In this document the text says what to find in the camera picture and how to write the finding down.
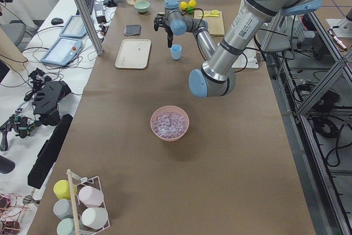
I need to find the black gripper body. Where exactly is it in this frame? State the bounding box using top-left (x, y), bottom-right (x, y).
top-left (153, 13), bottom-right (173, 35)

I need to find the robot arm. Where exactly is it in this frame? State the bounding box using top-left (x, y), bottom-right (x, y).
top-left (153, 0), bottom-right (322, 97)

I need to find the light blue plastic cup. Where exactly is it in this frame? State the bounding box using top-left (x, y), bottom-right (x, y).
top-left (170, 44), bottom-right (182, 60)

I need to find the pink bowl of ice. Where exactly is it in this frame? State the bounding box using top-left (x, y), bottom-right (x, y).
top-left (150, 106), bottom-right (190, 141)

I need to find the pink cup in rack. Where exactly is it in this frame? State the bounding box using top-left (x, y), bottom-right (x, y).
top-left (78, 186), bottom-right (104, 207)

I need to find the yellow cup in rack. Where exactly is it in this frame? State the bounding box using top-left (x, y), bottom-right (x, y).
top-left (53, 179), bottom-right (70, 200)

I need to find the white cup in rack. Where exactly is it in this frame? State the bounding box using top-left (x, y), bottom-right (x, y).
top-left (81, 207), bottom-right (108, 229)

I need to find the grey cup in rack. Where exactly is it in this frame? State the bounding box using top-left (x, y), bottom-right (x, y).
top-left (53, 199), bottom-right (73, 220)

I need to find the green cup in rack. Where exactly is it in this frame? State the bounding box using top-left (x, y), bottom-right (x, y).
top-left (56, 218), bottom-right (75, 235)

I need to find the light green bowl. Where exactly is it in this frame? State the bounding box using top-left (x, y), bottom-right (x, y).
top-left (134, 0), bottom-right (150, 14)

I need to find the yellow lemon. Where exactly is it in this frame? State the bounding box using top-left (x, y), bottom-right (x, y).
top-left (188, 0), bottom-right (197, 8)
top-left (179, 2), bottom-right (188, 10)

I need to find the grey folded cloth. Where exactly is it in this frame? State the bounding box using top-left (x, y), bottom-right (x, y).
top-left (124, 24), bottom-right (141, 36)

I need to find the green lime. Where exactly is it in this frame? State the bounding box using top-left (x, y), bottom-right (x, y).
top-left (186, 7), bottom-right (194, 15)

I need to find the cream plastic tray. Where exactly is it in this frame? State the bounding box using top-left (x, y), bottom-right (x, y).
top-left (115, 39), bottom-right (151, 69)

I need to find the yellow plastic knife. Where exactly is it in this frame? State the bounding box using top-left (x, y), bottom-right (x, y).
top-left (198, 11), bottom-right (212, 17)

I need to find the wooden cutting board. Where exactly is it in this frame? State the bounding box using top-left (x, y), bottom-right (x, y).
top-left (194, 10), bottom-right (225, 36)

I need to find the lemon half slice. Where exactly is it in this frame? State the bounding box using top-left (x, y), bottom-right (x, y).
top-left (210, 10), bottom-right (219, 17)

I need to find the black computer mouse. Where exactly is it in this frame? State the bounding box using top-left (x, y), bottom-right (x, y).
top-left (51, 18), bottom-right (64, 25)

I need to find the aluminium frame post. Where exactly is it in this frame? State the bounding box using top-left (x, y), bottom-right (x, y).
top-left (74, 0), bottom-right (103, 56)

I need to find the white wire cup rack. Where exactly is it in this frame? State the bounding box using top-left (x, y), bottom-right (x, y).
top-left (67, 169), bottom-right (111, 234)

